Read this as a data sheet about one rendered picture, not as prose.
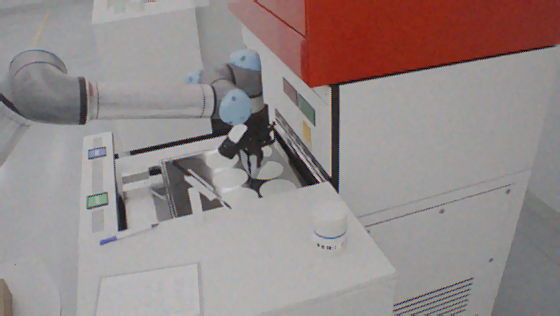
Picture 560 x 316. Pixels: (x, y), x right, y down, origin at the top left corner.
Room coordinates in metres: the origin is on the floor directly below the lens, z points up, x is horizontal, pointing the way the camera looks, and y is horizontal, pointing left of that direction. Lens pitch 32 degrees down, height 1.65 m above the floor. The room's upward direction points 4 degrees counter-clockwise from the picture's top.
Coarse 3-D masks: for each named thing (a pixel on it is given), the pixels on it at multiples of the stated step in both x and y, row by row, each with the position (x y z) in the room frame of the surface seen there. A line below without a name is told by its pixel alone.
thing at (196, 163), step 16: (272, 144) 1.32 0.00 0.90; (176, 160) 1.26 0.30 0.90; (192, 160) 1.26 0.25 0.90; (240, 160) 1.24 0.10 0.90; (272, 160) 1.22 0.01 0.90; (176, 176) 1.17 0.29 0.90; (208, 176) 1.16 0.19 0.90; (288, 176) 1.13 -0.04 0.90; (176, 192) 1.09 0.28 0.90; (224, 192) 1.07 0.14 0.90; (256, 192) 1.06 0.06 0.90; (176, 208) 1.02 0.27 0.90; (208, 208) 1.01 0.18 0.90
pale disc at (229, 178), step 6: (216, 174) 1.17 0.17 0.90; (222, 174) 1.17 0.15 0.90; (228, 174) 1.16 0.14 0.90; (234, 174) 1.16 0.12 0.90; (240, 174) 1.16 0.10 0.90; (246, 174) 1.16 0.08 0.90; (216, 180) 1.14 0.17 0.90; (222, 180) 1.14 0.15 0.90; (228, 180) 1.13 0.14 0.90; (234, 180) 1.13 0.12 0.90; (240, 180) 1.13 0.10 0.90; (222, 186) 1.10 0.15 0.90; (228, 186) 1.10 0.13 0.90; (234, 186) 1.10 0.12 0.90
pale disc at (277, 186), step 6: (270, 180) 1.12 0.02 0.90; (276, 180) 1.11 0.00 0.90; (282, 180) 1.11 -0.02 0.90; (264, 186) 1.09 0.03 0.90; (270, 186) 1.09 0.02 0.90; (276, 186) 1.09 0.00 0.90; (282, 186) 1.08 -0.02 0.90; (288, 186) 1.08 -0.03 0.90; (294, 186) 1.08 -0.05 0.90; (264, 192) 1.06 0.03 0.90; (270, 192) 1.06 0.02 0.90; (276, 192) 1.06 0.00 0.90; (282, 192) 1.06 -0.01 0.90
